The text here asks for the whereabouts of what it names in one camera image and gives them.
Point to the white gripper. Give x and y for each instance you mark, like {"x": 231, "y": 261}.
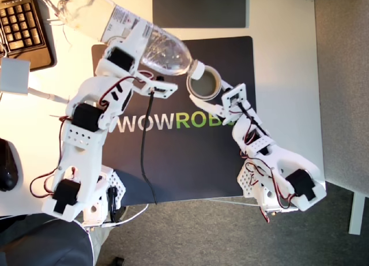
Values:
{"x": 119, "y": 57}
{"x": 214, "y": 108}

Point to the white paper cup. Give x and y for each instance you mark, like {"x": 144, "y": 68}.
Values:
{"x": 204, "y": 85}

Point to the clear plastic water bottle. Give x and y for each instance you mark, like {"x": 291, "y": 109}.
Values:
{"x": 161, "y": 52}

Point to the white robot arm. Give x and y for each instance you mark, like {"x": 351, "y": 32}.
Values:
{"x": 83, "y": 150}
{"x": 291, "y": 159}

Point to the dark grey flat pad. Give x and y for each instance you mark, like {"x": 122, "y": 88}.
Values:
{"x": 200, "y": 7}

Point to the black WOWROBO mat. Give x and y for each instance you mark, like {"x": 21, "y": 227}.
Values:
{"x": 187, "y": 168}

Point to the thin white stick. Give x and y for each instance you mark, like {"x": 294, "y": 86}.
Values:
{"x": 59, "y": 116}

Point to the black keyboard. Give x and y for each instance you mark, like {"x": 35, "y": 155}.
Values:
{"x": 21, "y": 26}

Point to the grey table leg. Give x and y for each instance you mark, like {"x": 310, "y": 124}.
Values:
{"x": 357, "y": 214}

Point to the black computer mouse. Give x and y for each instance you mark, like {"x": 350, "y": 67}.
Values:
{"x": 10, "y": 165}

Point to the black shoe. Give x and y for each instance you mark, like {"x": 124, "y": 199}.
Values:
{"x": 117, "y": 261}

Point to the dark grey garment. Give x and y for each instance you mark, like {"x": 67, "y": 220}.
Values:
{"x": 43, "y": 243}

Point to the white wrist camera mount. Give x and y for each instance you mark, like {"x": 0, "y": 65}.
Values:
{"x": 242, "y": 88}
{"x": 161, "y": 90}

